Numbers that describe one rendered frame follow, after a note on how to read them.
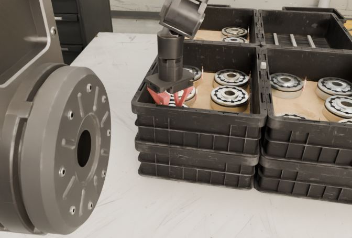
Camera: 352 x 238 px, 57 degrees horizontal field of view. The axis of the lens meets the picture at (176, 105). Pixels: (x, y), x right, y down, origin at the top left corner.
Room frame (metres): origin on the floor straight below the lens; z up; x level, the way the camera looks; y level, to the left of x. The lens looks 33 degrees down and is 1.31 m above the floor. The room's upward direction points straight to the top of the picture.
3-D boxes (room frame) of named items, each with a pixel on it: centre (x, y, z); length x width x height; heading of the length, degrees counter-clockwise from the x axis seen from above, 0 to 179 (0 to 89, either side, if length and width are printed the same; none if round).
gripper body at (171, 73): (0.67, 0.01, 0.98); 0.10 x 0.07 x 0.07; 129
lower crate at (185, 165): (0.77, -0.08, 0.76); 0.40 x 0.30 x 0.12; 170
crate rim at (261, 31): (1.11, -0.45, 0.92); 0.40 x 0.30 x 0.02; 170
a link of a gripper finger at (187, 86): (0.68, 0.00, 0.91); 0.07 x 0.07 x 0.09; 39
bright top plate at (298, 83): (0.84, -0.32, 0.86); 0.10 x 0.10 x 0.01
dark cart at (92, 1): (2.39, 0.79, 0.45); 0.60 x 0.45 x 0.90; 174
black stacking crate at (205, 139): (0.77, -0.08, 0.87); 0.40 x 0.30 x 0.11; 170
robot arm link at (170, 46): (0.68, 0.01, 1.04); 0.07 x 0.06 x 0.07; 174
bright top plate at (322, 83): (0.81, -0.46, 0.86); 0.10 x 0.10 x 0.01
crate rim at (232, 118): (0.77, -0.08, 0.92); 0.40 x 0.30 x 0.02; 170
